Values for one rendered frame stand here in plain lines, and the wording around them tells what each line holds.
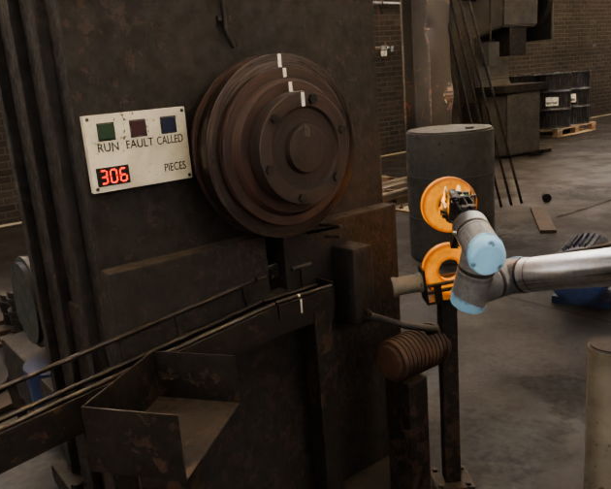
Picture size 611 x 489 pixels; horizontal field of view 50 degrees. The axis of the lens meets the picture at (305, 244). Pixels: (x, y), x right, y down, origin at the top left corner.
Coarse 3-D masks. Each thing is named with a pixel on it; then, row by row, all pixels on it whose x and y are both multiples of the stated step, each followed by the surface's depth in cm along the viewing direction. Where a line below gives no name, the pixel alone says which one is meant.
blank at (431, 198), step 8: (432, 184) 185; (440, 184) 185; (448, 184) 185; (456, 184) 185; (464, 184) 185; (424, 192) 187; (432, 192) 185; (440, 192) 185; (424, 200) 186; (432, 200) 186; (424, 208) 186; (432, 208) 186; (424, 216) 187; (432, 216) 187; (440, 216) 187; (432, 224) 187; (440, 224) 187; (448, 224) 187; (448, 232) 188
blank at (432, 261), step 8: (432, 248) 194; (440, 248) 192; (448, 248) 192; (456, 248) 192; (432, 256) 192; (440, 256) 192; (448, 256) 192; (456, 256) 193; (424, 264) 193; (432, 264) 193; (440, 264) 193; (432, 272) 193; (432, 280) 194; (440, 280) 194; (432, 288) 195
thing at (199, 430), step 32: (160, 352) 147; (128, 384) 139; (160, 384) 150; (192, 384) 147; (224, 384) 144; (96, 416) 124; (128, 416) 121; (160, 416) 119; (192, 416) 141; (224, 416) 140; (96, 448) 126; (128, 448) 123; (160, 448) 121; (192, 448) 130; (192, 480) 138
